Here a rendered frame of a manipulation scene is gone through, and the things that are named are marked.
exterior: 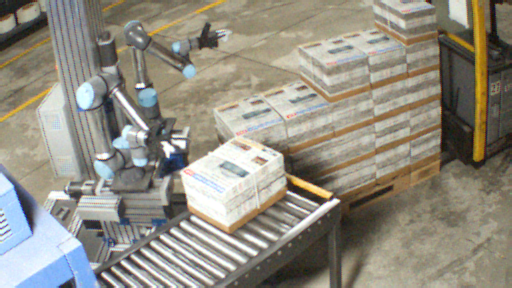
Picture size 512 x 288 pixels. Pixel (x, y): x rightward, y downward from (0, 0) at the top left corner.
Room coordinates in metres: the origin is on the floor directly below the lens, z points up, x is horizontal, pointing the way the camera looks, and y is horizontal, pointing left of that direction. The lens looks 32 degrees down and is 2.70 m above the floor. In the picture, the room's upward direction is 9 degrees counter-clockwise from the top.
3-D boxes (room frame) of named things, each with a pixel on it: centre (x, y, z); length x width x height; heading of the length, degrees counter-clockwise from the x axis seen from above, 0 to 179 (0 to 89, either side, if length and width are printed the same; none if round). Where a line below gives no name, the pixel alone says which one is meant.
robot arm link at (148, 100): (3.41, 0.57, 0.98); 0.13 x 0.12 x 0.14; 14
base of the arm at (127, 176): (2.92, 0.67, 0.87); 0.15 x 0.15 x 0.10
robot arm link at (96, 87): (2.81, 0.75, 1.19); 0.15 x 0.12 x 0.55; 142
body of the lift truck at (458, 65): (4.00, -1.84, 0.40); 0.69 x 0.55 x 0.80; 19
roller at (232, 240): (2.38, 0.20, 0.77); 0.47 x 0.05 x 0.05; 40
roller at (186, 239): (2.30, 0.30, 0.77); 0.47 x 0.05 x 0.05; 40
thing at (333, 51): (3.55, -0.52, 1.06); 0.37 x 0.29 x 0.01; 19
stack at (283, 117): (3.51, -0.39, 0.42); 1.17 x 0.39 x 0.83; 109
